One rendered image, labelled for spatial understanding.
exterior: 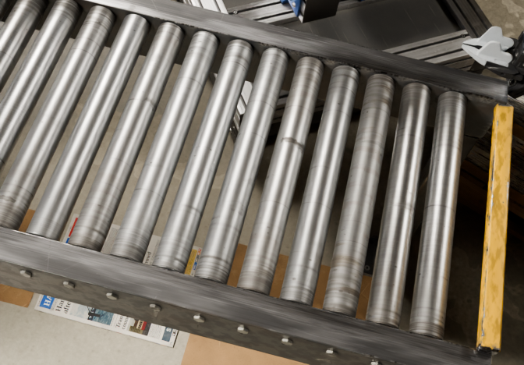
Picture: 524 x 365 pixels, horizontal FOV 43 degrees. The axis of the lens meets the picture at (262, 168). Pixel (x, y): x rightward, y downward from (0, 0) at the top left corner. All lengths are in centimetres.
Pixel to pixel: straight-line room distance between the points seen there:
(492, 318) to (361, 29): 124
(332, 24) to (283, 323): 127
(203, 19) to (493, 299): 68
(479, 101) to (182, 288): 62
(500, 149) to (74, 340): 115
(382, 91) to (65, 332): 105
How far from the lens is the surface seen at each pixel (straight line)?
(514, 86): 141
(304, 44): 122
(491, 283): 105
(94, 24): 125
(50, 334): 183
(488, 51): 133
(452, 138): 117
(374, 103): 117
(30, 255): 103
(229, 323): 98
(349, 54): 123
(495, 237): 108
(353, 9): 213
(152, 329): 179
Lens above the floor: 172
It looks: 60 degrees down
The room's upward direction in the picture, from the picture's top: 10 degrees clockwise
